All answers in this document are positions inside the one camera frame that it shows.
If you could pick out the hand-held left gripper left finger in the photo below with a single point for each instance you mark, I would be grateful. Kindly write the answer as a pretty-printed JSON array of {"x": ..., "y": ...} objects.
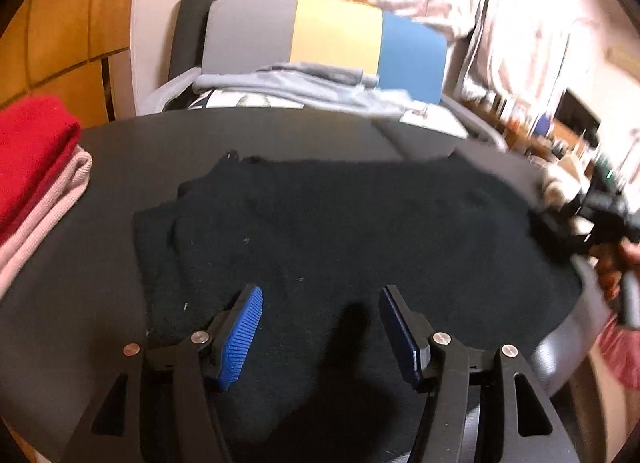
[{"x": 245, "y": 333}]

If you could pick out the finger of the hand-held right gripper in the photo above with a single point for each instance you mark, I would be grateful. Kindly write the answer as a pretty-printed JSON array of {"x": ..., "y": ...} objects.
[{"x": 555, "y": 235}]

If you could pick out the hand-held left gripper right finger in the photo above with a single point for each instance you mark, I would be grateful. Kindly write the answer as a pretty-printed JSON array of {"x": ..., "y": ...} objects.
[{"x": 400, "y": 338}]

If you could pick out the black sweater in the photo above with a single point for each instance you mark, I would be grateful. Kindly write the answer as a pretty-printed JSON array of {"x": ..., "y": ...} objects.
[{"x": 325, "y": 223}]

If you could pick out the person's right hand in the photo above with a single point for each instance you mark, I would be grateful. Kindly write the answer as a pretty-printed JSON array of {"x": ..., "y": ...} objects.
[{"x": 607, "y": 268}]

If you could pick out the cream fuzzy sweater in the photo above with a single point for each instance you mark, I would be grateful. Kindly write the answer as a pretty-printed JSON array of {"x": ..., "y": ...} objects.
[{"x": 552, "y": 188}]

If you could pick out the black monitor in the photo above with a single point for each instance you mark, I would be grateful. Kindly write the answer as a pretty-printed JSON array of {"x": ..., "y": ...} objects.
[{"x": 577, "y": 110}]

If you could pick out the cluttered wooden shelf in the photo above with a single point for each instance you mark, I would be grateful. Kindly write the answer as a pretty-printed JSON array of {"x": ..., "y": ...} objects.
[{"x": 520, "y": 128}]

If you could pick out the white printed t-shirt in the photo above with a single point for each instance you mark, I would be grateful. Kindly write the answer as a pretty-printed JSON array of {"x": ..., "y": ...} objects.
[{"x": 435, "y": 118}]

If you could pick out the pink folded sweater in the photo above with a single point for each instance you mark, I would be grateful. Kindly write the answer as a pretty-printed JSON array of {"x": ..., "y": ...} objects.
[{"x": 50, "y": 208}]

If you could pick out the grey-blue hoodie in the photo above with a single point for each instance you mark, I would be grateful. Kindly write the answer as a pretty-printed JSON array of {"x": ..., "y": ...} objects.
[{"x": 280, "y": 85}]

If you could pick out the red folded sweater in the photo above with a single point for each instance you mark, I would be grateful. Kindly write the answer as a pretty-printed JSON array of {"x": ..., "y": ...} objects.
[{"x": 30, "y": 153}]

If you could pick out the grey yellow blue chair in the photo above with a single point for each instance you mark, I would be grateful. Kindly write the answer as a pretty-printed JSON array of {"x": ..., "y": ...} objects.
[{"x": 330, "y": 33}]

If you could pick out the black rolled mat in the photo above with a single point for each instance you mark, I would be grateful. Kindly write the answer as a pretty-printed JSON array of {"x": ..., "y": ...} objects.
[{"x": 192, "y": 23}]

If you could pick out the wooden panelled wardrobe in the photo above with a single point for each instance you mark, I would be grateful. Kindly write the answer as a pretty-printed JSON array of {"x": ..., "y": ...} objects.
[{"x": 60, "y": 18}]

